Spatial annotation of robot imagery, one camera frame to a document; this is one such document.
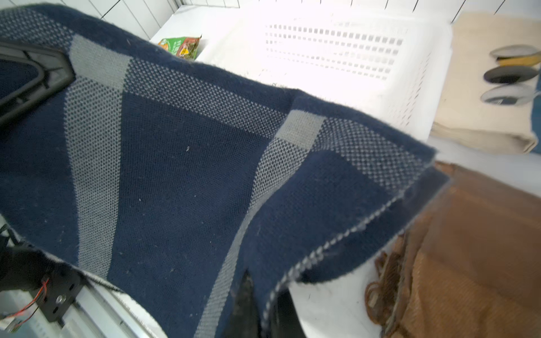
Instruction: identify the brown plaid scarf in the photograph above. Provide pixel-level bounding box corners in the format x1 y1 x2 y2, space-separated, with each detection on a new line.
364 162 540 337

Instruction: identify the white plastic basket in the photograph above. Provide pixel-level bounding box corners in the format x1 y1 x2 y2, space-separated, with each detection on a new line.
199 1 452 141

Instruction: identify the aluminium mounting rail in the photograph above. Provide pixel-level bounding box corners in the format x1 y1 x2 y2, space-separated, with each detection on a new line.
1 282 166 337

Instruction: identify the green snack packet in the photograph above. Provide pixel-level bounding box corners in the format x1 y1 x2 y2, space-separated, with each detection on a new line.
158 37 201 60

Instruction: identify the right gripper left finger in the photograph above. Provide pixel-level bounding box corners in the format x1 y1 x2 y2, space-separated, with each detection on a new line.
1 39 76 127

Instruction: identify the navy grey striped scarf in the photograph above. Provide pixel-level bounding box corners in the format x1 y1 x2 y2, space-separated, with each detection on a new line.
1 4 449 337

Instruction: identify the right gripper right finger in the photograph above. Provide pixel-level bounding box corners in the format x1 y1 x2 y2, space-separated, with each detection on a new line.
223 271 307 338

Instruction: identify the black handled spoon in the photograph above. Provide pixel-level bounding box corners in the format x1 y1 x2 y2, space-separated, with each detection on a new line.
483 54 540 85

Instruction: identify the beige folded cloth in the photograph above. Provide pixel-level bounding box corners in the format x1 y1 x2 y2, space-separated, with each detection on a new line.
431 12 540 154

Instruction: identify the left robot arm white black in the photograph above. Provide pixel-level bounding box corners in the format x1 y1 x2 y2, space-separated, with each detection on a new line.
1 223 56 292

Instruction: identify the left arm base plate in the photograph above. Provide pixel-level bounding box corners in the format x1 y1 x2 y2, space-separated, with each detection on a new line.
30 266 85 323

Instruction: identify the teal tray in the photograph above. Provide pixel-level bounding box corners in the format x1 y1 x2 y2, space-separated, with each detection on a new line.
531 77 541 154

